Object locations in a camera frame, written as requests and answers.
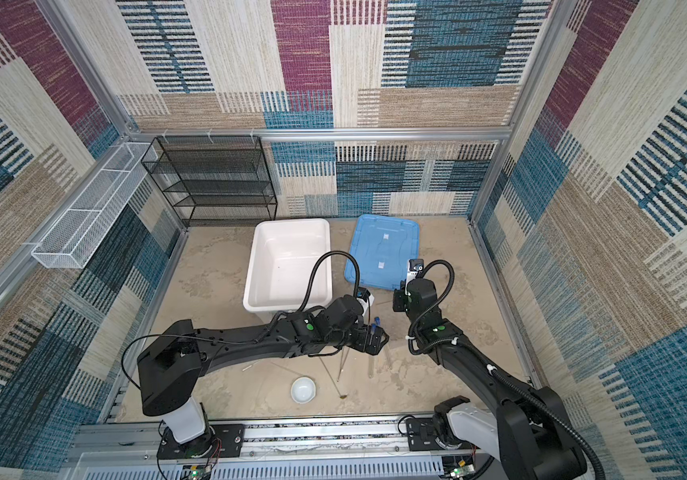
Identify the white plastic storage bin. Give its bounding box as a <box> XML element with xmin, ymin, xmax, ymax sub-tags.
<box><xmin>243</xmin><ymin>218</ymin><xmax>332</xmax><ymax>323</ymax></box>

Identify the white wire mesh basket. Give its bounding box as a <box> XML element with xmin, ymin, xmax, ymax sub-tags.
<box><xmin>32</xmin><ymin>142</ymin><xmax>149</xmax><ymax>269</ymax></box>

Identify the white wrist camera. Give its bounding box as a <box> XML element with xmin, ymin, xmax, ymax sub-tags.
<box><xmin>355</xmin><ymin>287</ymin><xmax>375</xmax><ymax>316</ymax></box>
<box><xmin>405</xmin><ymin>258</ymin><xmax>425</xmax><ymax>283</ymax></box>

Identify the aluminium front rail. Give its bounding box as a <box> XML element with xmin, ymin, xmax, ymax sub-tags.
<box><xmin>65</xmin><ymin>413</ymin><xmax>489</xmax><ymax>467</ymax></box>

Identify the blue capped test tube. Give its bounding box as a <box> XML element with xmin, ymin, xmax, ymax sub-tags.
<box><xmin>371</xmin><ymin>317</ymin><xmax>381</xmax><ymax>334</ymax></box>

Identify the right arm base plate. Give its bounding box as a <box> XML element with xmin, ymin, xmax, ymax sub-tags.
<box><xmin>399</xmin><ymin>416</ymin><xmax>473</xmax><ymax>451</ymax></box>

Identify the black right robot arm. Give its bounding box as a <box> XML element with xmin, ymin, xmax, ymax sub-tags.
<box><xmin>393</xmin><ymin>259</ymin><xmax>607</xmax><ymax>479</ymax></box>

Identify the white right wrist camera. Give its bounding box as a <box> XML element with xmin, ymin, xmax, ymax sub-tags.
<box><xmin>405</xmin><ymin>258</ymin><xmax>425</xmax><ymax>283</ymax></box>

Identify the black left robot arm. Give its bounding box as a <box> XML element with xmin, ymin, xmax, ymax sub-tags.
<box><xmin>135</xmin><ymin>250</ymin><xmax>389</xmax><ymax>444</ymax></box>

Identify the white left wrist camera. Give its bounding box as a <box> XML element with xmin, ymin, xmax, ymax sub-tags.
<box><xmin>355</xmin><ymin>287</ymin><xmax>375</xmax><ymax>316</ymax></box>

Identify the small white ceramic dish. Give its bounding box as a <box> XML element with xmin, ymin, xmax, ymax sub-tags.
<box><xmin>291</xmin><ymin>377</ymin><xmax>317</xmax><ymax>405</ymax></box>

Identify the blue plastic bin lid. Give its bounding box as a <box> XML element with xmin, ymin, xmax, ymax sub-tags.
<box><xmin>349</xmin><ymin>214</ymin><xmax>419</xmax><ymax>290</ymax></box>

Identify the black wire shelf rack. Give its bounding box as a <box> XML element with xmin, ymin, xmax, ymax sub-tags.
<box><xmin>141</xmin><ymin>135</ymin><xmax>278</xmax><ymax>227</ymax></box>

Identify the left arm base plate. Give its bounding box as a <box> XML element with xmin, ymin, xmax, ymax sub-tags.
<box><xmin>157</xmin><ymin>424</ymin><xmax>246</xmax><ymax>460</ymax></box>

